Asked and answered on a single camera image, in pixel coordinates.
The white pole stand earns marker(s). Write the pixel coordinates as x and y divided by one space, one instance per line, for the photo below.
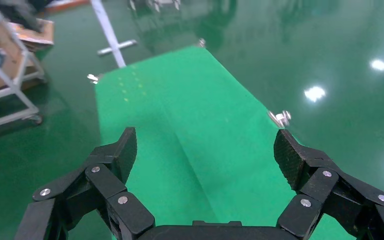
110 36

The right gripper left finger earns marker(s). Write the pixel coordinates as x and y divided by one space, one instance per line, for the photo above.
102 182

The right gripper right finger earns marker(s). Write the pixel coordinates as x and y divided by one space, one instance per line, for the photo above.
314 185

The brown cardboard box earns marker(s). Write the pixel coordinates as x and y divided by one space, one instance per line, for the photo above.
0 66

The green table cloth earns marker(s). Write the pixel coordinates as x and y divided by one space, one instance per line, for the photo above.
195 116

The white metal frame cart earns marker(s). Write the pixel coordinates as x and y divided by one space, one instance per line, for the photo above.
17 73

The silver binder clip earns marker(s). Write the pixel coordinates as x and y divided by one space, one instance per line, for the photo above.
280 118

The flat brown board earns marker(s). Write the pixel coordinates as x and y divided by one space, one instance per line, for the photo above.
36 33

